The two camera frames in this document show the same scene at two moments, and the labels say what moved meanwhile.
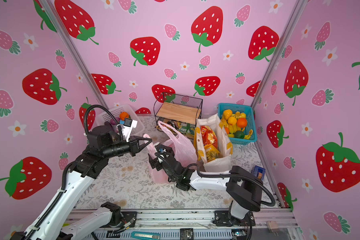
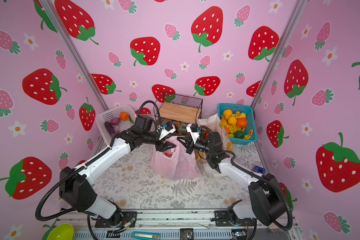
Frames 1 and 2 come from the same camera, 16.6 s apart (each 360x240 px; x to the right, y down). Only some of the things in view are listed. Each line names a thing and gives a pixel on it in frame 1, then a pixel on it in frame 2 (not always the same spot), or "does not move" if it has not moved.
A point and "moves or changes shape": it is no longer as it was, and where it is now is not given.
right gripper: x=156 y=161 to x=188 y=142
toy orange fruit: x=242 y=122 does not move
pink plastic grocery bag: x=185 y=151 moves or changes shape
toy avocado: x=239 y=134 does not move
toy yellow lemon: x=232 y=120 does not move
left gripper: x=133 y=142 to x=163 y=147
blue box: x=258 y=172 does not move
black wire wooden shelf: x=180 y=111 does not move
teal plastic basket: x=249 y=112 does not move
